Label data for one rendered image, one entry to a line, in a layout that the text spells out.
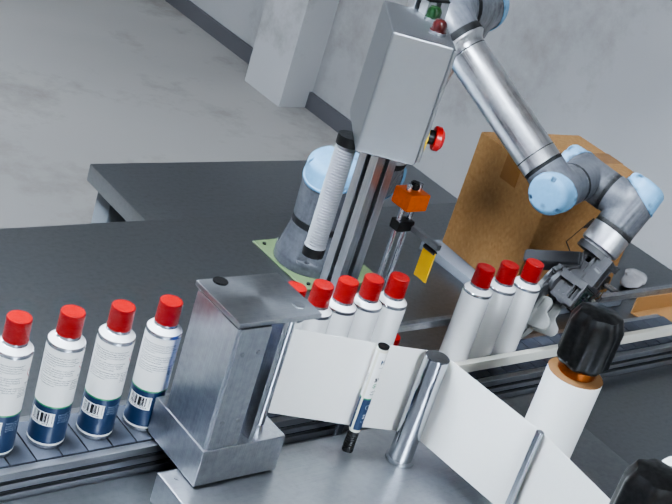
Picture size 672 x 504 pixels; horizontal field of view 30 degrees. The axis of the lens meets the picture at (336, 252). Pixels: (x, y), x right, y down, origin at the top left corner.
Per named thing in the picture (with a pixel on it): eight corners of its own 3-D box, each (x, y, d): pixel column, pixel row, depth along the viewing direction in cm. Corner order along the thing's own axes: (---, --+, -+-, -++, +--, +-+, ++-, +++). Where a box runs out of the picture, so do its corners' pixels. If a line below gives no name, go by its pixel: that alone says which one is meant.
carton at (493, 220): (508, 299, 260) (554, 183, 249) (441, 241, 276) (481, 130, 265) (606, 292, 278) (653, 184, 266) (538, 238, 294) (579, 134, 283)
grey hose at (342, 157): (310, 260, 197) (347, 140, 188) (297, 249, 200) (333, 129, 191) (327, 259, 200) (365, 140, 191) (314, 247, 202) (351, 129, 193)
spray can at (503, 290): (471, 372, 221) (510, 272, 213) (452, 356, 225) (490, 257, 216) (491, 368, 225) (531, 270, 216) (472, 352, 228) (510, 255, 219)
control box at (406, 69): (354, 151, 185) (392, 31, 177) (348, 111, 200) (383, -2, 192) (419, 168, 187) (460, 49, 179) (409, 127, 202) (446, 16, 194)
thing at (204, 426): (193, 487, 170) (239, 328, 159) (146, 430, 178) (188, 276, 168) (275, 469, 179) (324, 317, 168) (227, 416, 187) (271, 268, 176)
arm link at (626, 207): (631, 173, 232) (669, 200, 229) (593, 220, 232) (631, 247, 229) (629, 163, 224) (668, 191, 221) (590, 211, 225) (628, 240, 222)
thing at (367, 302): (335, 396, 201) (372, 287, 193) (316, 378, 205) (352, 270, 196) (359, 392, 205) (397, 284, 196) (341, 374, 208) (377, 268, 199)
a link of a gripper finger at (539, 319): (528, 345, 223) (561, 305, 223) (506, 327, 227) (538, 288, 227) (535, 351, 226) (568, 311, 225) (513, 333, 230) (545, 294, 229)
